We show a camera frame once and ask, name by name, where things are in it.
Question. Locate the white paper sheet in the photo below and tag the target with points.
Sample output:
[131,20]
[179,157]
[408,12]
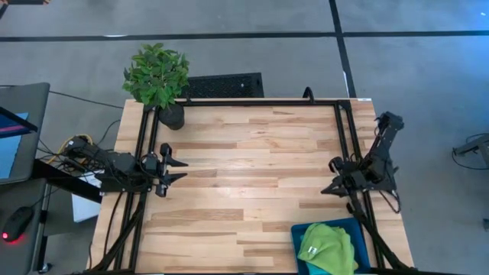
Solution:
[84,208]

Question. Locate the black computer mouse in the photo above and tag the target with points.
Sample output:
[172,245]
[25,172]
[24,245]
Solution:
[17,225]

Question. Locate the dark grey desk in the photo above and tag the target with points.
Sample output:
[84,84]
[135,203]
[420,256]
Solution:
[11,263]

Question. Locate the grey monitor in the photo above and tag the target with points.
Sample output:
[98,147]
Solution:
[26,99]

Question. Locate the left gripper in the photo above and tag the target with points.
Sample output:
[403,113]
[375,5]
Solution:
[162,170]

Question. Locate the black perforated box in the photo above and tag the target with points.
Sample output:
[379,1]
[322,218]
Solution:
[225,86]

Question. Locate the potted green plant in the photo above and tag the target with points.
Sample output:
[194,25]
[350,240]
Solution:
[156,74]

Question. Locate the teal plastic tray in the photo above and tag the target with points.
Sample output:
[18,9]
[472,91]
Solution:
[363,244]

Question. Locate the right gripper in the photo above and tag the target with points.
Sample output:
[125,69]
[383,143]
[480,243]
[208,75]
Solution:
[349,176]

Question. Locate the green microfiber towel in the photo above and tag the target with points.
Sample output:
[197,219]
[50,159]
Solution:
[328,244]

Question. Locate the black desk support bar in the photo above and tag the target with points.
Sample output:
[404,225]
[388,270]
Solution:
[68,183]

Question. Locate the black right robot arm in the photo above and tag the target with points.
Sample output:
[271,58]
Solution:
[386,145]

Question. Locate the black floor stand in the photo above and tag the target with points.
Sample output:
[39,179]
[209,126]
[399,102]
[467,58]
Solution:
[475,147]

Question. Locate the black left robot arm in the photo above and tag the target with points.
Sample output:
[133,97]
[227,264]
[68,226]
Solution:
[118,166]

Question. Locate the black metal table frame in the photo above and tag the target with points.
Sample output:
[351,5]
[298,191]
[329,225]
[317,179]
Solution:
[267,102]

